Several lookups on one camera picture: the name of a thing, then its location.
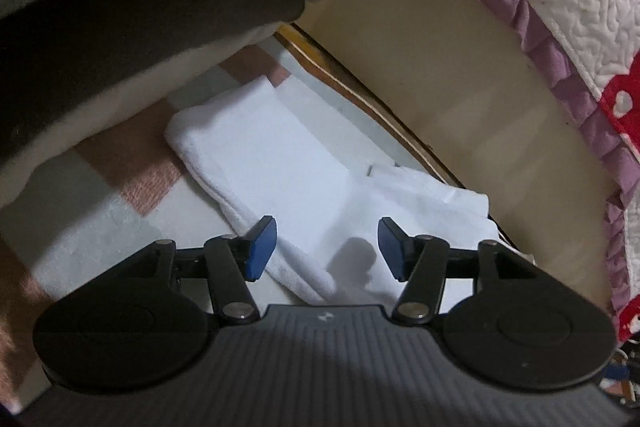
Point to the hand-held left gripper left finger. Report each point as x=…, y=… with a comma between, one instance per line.
x=262, y=247

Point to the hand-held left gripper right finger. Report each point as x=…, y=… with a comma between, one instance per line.
x=390, y=249

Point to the white t-shirt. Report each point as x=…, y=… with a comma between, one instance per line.
x=260, y=147

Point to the beige bed frame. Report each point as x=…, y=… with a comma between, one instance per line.
x=450, y=82

